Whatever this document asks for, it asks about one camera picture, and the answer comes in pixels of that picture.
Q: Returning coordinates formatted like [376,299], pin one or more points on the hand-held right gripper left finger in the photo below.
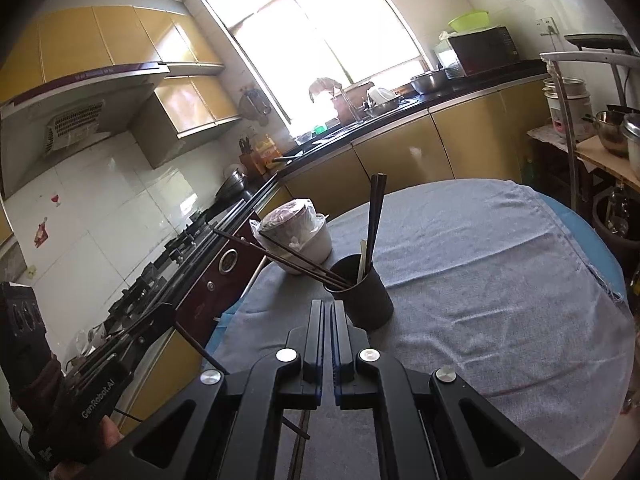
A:
[320,345]

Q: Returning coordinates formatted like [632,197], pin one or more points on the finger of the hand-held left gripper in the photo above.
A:
[150,322]

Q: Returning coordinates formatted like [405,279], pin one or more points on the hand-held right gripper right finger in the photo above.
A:
[342,345]

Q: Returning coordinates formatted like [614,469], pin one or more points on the black utensil holder cup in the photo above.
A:
[367,300]

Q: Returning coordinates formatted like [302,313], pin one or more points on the dark wooden chopstick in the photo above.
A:
[378,215]
[305,262]
[200,350]
[371,220]
[250,246]

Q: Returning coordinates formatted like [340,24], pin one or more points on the cream plastic spoon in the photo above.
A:
[361,265]

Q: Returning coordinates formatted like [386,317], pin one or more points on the person's left hand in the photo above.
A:
[109,437]

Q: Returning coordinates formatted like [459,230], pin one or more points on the black gas stove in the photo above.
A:
[165,265]

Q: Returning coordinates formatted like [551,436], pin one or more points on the dark red built-in cabinet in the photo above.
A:
[220,280]

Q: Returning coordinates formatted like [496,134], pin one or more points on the white ceramic bowl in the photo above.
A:
[315,252]

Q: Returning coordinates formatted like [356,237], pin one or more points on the plastic-wrapped bowl stack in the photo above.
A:
[290,220]

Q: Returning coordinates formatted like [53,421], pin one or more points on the wooden knife block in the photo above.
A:
[248,162]

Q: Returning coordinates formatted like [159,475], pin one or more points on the yellow base cabinets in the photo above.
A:
[400,155]

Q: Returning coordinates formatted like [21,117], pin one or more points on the yellow oil bottle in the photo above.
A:
[267,152]

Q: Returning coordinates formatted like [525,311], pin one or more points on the small green container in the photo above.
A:
[318,130]

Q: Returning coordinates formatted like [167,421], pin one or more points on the range hood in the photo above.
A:
[75,110]

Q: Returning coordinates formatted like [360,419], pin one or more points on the steel faucet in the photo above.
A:
[350,105]

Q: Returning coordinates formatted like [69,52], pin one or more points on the steel dish rack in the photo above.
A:
[382,97]

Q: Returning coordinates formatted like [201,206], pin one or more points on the wooden cutting board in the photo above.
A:
[357,92]

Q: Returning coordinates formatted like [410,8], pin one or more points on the blue table cover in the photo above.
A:
[600,245]

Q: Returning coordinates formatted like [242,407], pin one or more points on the steel basin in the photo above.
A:
[429,82]

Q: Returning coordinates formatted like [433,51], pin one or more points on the yellow upper cabinet row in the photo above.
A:
[100,40]

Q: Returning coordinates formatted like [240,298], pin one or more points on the kitchen window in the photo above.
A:
[325,35]

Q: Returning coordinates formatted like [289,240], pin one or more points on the black kitchen countertop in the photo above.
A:
[500,72]

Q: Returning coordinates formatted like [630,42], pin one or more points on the low wooden table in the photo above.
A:
[595,155]

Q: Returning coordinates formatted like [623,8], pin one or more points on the silver microwave oven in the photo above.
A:
[485,50]

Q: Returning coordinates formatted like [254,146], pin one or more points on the white rice cooker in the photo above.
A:
[575,110]

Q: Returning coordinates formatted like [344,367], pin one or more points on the small steel pot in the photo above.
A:
[612,132]

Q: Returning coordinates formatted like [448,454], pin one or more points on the green plastic basin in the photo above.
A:
[467,22]

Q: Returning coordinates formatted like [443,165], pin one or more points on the steel pot with lid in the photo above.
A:
[632,140]

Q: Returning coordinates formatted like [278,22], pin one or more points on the grey metal rack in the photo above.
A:
[590,55]

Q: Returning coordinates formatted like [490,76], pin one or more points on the black flat cooker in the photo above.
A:
[595,40]

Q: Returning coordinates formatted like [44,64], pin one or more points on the red wall sticker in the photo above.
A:
[42,234]
[55,199]

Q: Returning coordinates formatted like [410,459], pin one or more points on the yellow wall cabinet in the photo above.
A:
[195,105]

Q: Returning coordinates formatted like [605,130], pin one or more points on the white wall socket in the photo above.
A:
[547,26]

